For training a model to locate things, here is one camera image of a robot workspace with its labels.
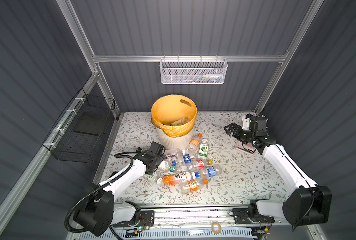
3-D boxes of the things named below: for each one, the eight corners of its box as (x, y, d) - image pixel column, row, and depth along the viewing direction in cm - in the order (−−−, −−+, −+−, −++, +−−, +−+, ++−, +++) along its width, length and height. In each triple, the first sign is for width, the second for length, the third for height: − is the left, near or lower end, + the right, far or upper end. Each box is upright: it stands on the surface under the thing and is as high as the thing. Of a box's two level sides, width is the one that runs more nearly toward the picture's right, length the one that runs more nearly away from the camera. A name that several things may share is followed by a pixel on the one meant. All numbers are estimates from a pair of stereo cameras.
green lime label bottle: (197, 158, 95) (197, 156, 93) (200, 139, 105) (200, 137, 103) (207, 160, 94) (207, 158, 92) (209, 141, 104) (209, 138, 102)
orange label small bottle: (181, 195, 82) (181, 192, 78) (179, 186, 86) (179, 182, 81) (200, 190, 84) (201, 187, 79) (197, 182, 87) (198, 178, 82)
